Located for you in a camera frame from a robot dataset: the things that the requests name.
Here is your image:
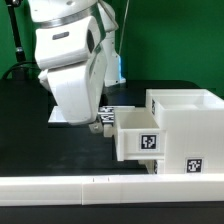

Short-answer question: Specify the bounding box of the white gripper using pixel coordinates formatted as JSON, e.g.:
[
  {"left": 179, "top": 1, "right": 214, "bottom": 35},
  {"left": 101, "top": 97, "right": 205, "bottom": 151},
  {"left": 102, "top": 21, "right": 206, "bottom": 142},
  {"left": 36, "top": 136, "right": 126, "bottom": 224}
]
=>
[{"left": 38, "top": 49, "right": 107, "bottom": 132}]

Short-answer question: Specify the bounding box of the white tag plate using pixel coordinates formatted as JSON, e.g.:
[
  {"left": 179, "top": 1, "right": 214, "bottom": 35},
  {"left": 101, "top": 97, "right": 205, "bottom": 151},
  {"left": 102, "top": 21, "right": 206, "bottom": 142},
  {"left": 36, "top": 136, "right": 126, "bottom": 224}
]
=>
[{"left": 47, "top": 105, "right": 137, "bottom": 125}]

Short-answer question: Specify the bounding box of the white drawer cabinet frame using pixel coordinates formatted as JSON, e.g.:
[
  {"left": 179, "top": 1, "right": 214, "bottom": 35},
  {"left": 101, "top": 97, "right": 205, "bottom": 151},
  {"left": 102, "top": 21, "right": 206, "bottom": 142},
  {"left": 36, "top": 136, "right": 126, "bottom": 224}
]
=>
[{"left": 145, "top": 89, "right": 224, "bottom": 174}]

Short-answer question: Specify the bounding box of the white front drawer box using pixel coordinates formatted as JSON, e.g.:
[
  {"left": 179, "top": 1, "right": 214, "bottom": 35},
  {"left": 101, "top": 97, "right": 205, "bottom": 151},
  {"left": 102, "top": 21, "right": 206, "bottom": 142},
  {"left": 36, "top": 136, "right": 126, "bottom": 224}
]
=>
[{"left": 138, "top": 160, "right": 164, "bottom": 174}]

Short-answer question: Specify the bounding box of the black upper cable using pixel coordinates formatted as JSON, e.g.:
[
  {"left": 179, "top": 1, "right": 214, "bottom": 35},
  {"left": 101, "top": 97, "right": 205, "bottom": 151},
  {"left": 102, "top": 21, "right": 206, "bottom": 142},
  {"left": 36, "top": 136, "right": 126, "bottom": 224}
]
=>
[{"left": 2, "top": 60, "right": 40, "bottom": 80}]

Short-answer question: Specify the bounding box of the white front fence rail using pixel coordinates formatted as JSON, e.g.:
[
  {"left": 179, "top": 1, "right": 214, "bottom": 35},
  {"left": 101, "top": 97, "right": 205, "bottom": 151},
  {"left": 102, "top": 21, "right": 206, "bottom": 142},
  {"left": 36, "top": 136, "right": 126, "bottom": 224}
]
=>
[{"left": 0, "top": 174, "right": 224, "bottom": 206}]

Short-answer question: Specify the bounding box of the black camera stand pole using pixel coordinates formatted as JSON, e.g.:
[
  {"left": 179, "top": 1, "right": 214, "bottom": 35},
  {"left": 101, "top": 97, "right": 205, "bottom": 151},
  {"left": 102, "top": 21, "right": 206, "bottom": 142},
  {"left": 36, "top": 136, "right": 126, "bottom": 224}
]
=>
[{"left": 3, "top": 0, "right": 28, "bottom": 81}]

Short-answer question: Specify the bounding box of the white drawer box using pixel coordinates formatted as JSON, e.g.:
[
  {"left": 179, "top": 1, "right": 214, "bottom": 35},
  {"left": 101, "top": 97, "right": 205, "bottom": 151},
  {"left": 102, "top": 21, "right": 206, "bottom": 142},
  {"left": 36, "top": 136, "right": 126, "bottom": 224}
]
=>
[
  {"left": 111, "top": 107, "right": 166, "bottom": 161},
  {"left": 138, "top": 160, "right": 164, "bottom": 174}
]

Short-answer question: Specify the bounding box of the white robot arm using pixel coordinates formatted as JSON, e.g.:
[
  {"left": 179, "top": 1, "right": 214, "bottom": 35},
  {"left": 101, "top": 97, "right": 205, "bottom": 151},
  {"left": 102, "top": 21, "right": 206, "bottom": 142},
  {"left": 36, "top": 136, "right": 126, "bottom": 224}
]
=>
[{"left": 28, "top": 0, "right": 124, "bottom": 132}]

